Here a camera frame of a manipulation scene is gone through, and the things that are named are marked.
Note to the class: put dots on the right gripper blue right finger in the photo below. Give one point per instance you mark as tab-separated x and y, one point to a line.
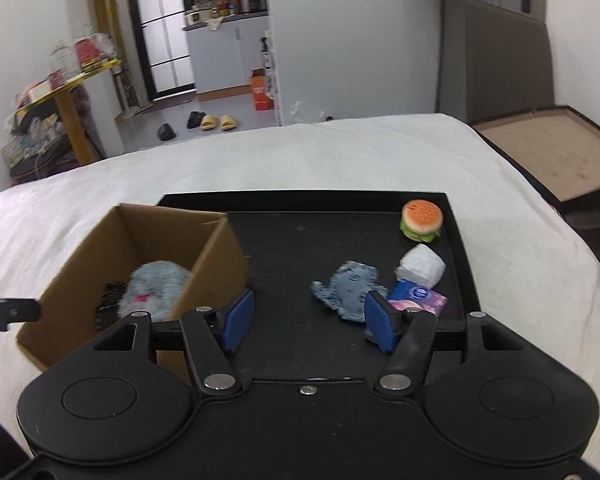
406	337

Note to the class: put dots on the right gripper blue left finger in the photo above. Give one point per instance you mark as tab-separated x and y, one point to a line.
210	335

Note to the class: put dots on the blue pink tissue packet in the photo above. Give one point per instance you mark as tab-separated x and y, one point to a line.
410	295

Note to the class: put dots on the white tissue pack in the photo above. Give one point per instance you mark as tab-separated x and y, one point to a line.
422	266

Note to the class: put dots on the denim fabric toy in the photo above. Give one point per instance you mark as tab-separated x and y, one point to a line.
347	288

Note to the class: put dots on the grey fluffy plush toy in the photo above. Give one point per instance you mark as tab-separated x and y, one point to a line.
154	288

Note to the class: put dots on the brown cardboard box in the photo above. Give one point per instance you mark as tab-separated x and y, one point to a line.
126	238

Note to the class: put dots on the black dotted fabric bow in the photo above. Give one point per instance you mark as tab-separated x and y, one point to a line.
107	312

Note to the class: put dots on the plush hamburger toy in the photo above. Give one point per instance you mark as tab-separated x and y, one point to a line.
421	221

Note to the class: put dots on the black rectangular tray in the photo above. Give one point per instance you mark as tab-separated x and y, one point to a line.
293	239

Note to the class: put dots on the yellow round side table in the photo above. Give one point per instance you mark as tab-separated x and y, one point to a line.
62	96

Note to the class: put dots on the orange cardboard box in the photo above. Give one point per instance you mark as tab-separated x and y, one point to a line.
261	90

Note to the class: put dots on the white kitchen cabinet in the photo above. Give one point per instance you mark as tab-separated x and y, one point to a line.
224	58

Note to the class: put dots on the grey upholstered headboard panel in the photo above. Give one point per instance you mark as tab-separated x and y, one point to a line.
494	62

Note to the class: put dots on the black framed glass door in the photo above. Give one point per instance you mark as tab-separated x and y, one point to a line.
158	28

